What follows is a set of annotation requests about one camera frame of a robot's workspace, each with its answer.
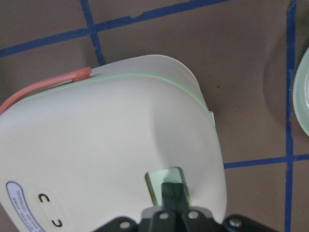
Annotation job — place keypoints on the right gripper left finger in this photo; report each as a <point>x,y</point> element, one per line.
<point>167,193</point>

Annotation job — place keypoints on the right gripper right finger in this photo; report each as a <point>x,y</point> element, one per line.
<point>180,198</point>

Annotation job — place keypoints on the green plate near potato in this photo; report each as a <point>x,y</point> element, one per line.
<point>301,93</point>

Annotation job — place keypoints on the white rice cooker pink handle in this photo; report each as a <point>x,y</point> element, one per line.
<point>82,148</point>

